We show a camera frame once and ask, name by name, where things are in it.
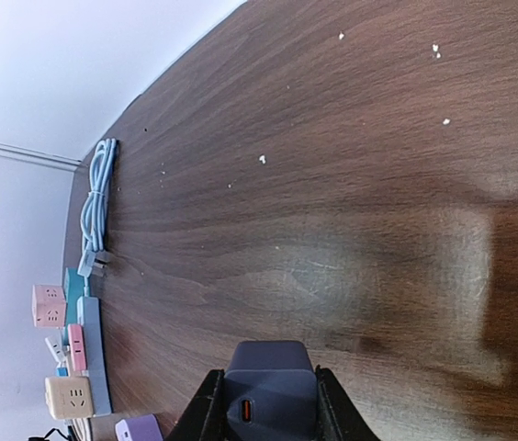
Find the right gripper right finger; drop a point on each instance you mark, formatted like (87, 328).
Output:
(337, 417)

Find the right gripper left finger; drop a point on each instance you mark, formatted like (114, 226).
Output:
(204, 416)

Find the purple usb power strip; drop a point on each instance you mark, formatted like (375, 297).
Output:
(141, 428)

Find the dark blue usb charger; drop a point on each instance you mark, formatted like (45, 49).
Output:
(270, 392)

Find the beige cube socket adapter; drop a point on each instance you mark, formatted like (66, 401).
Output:
(69, 398)

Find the light blue power strip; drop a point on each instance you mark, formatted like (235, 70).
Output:
(88, 314)

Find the white square socket adapter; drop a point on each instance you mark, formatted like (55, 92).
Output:
(58, 350)

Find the pink cube socket adapter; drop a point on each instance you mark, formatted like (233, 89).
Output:
(49, 306)

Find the blue square adapter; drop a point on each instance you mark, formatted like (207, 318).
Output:
(62, 370)

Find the teal power strip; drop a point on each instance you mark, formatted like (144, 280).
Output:
(73, 286)

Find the left aluminium frame post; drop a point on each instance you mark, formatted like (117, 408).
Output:
(27, 156)

